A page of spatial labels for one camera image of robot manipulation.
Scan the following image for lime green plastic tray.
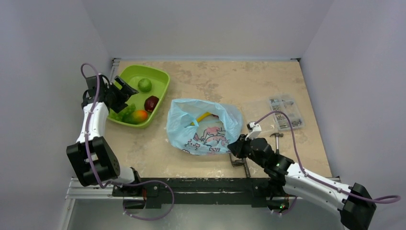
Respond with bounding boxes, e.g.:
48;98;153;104
108;65;170;128

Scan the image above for orange red fake mango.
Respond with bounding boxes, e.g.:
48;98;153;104
122;110;148;125

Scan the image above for small black-handled hammer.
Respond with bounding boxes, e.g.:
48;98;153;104
270;132;284;150

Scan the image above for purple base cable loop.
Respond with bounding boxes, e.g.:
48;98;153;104
108;180;176;221

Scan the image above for light blue plastic bag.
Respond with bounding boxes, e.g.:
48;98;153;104
166;98;244;155

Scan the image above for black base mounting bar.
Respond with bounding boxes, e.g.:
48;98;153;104
112;178;295;212

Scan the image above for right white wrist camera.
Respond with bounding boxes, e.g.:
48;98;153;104
245;122;262;140

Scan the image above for red fake apple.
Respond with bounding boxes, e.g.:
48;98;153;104
144;95;159;113

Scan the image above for green fake leafy vegetable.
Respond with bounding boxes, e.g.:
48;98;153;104
109;103;136;122

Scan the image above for green fake lime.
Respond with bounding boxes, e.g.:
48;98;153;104
137;78;152;92

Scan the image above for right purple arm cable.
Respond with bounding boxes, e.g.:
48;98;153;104
253;110;402;205

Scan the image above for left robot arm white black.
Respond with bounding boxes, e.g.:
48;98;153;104
66;75;143;196

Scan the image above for clear plastic screw box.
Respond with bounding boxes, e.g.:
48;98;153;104
241;93;306;132

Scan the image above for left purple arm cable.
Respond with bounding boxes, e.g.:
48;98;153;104
80;63;112;189

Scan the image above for yellow fake banana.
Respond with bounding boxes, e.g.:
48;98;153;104
190;112;212;126

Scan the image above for dark metal clamp bracket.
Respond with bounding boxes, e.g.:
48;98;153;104
229;153;251;178

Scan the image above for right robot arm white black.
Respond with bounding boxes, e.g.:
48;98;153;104
227;135;376;230

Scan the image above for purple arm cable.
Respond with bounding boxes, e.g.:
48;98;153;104
253;110;402;205
80;63;112;189

